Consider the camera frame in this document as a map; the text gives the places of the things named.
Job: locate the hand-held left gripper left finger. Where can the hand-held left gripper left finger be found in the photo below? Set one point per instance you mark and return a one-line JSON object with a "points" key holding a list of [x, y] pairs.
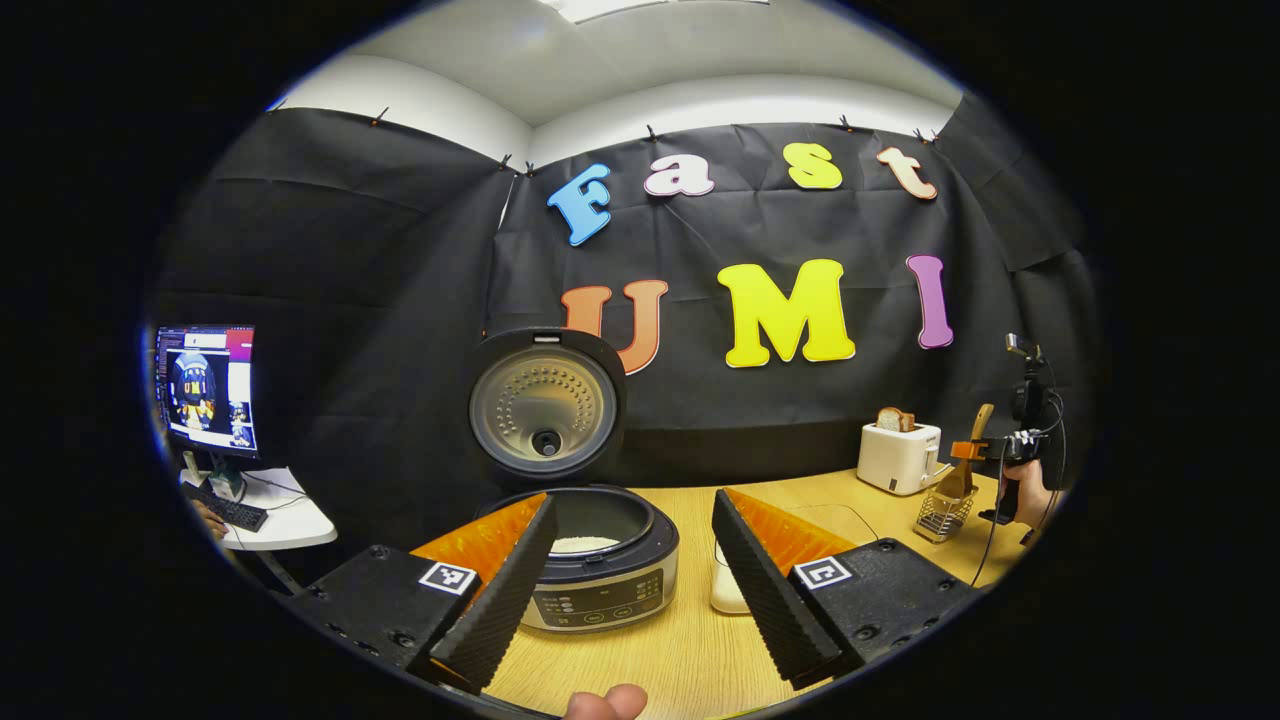
{"points": [[500, 600]]}

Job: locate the clear plastic rice container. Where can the clear plastic rice container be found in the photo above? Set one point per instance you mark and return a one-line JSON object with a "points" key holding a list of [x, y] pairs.
{"points": [[840, 525]]}

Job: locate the wooden spoon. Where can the wooden spoon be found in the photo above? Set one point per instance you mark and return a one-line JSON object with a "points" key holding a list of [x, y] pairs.
{"points": [[958, 480]]}

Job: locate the computer monitor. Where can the computer monitor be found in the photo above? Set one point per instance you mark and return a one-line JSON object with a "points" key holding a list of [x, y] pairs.
{"points": [[205, 390]]}

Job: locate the black silver rice cooker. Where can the black silver rice cooker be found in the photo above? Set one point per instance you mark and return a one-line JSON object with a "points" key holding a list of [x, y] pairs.
{"points": [[545, 405]]}

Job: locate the white side table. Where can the white side table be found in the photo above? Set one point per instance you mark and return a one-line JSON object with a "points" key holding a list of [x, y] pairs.
{"points": [[295, 520]]}

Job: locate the black keyboard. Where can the black keyboard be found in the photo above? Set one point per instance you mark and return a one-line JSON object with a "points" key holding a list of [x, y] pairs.
{"points": [[230, 510]]}

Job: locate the green box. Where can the green box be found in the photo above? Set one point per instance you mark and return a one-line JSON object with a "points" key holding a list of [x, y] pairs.
{"points": [[226, 484]]}

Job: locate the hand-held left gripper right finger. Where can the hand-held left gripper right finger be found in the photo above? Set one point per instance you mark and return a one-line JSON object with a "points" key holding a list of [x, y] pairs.
{"points": [[765, 600]]}

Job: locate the bread slice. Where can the bread slice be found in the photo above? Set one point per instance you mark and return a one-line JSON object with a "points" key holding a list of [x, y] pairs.
{"points": [[895, 420]]}

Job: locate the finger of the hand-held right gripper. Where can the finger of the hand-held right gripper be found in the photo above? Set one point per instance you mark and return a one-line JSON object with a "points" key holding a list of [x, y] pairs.
{"points": [[970, 451]]}

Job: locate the white toaster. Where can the white toaster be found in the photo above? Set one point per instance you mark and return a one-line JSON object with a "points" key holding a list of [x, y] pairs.
{"points": [[895, 460]]}

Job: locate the ceiling light panel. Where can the ceiling light panel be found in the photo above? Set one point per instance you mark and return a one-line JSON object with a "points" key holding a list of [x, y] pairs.
{"points": [[650, 8]]}

